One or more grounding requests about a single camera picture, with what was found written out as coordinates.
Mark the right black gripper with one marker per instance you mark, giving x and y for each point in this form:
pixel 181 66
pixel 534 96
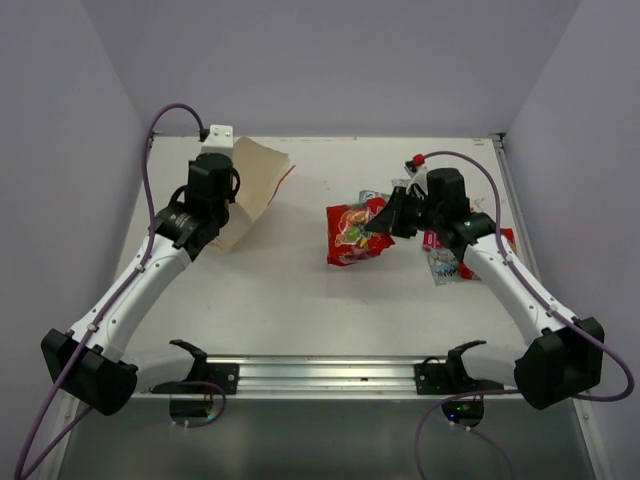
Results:
pixel 390 218

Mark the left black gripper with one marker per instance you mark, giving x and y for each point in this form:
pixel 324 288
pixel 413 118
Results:
pixel 230 197

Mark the printed bear paper bag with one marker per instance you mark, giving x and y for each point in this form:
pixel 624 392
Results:
pixel 261 170

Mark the large red candy bag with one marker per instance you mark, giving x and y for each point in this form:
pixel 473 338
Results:
pixel 348 240

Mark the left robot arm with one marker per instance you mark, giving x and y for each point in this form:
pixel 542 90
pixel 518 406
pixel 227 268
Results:
pixel 87 360

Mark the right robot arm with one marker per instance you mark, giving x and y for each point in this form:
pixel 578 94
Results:
pixel 559 358

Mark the green Fox's mint bag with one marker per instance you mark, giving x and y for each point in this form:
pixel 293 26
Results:
pixel 366 195

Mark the silver blue snack packet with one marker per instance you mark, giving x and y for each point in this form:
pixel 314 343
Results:
pixel 400 183

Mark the red pink snack packet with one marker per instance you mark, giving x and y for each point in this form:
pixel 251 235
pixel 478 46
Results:
pixel 431 241

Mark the silver blue flat packet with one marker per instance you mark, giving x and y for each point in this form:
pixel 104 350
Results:
pixel 444 267

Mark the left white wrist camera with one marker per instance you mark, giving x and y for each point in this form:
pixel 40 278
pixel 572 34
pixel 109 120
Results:
pixel 217 139

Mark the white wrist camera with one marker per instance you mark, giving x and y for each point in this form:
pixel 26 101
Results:
pixel 217 139
pixel 417 171

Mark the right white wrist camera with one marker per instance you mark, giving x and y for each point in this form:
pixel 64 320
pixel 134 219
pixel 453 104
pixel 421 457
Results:
pixel 417 171

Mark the aluminium front rail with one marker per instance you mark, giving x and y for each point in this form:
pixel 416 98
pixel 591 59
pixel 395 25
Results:
pixel 288 374

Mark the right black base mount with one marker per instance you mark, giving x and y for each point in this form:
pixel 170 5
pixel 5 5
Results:
pixel 446 376

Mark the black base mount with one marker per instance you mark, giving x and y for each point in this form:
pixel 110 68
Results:
pixel 200 372
pixel 446 376

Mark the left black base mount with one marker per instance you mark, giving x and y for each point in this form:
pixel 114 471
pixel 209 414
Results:
pixel 200 372

